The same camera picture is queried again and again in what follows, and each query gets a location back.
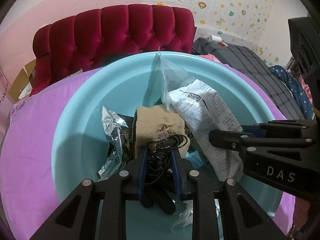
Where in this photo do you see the white snack packet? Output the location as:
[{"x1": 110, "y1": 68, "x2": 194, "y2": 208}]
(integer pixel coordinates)
[{"x1": 168, "y1": 79, "x2": 244, "y2": 181}]

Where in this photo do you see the black hair ties bundle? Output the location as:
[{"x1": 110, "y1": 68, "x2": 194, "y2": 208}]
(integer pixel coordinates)
[{"x1": 146, "y1": 134, "x2": 189, "y2": 178}]

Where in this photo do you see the black rubber glove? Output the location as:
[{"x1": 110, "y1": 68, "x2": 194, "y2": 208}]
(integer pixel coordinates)
[{"x1": 121, "y1": 115, "x2": 176, "y2": 215}]

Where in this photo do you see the clear zip bag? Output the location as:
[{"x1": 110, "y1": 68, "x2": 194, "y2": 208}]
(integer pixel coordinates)
[{"x1": 149, "y1": 51, "x2": 195, "y2": 111}]

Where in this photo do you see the silver foil wrapper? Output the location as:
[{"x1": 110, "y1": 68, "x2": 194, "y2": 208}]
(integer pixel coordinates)
[{"x1": 98, "y1": 106, "x2": 129, "y2": 181}]

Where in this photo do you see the dark blue star cloth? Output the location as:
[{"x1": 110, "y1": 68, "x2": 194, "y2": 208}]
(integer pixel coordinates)
[{"x1": 268, "y1": 65, "x2": 313, "y2": 120}]

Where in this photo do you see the grey plaid bedding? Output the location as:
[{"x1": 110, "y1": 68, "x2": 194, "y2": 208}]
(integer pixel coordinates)
[{"x1": 193, "y1": 38, "x2": 304, "y2": 120}]

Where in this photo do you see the purple quilted table cover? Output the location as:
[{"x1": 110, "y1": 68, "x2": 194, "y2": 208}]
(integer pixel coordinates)
[{"x1": 1, "y1": 65, "x2": 296, "y2": 239}]

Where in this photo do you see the light blue plastic basin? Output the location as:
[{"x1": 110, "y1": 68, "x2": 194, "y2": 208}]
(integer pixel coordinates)
[{"x1": 51, "y1": 51, "x2": 283, "y2": 239}]

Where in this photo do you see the white bottle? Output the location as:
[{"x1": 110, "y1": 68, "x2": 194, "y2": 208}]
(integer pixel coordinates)
[{"x1": 208, "y1": 35, "x2": 222, "y2": 43}]

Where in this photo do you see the pink Hello Kitty curtain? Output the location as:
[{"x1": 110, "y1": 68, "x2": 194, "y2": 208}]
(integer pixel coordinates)
[{"x1": 0, "y1": 71, "x2": 12, "y2": 113}]

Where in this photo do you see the cardboard box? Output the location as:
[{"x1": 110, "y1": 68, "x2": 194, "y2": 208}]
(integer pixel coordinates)
[{"x1": 8, "y1": 59, "x2": 36, "y2": 102}]

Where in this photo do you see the red velvet tufted headboard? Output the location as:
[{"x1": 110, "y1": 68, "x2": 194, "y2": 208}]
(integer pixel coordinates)
[{"x1": 31, "y1": 4, "x2": 196, "y2": 95}]

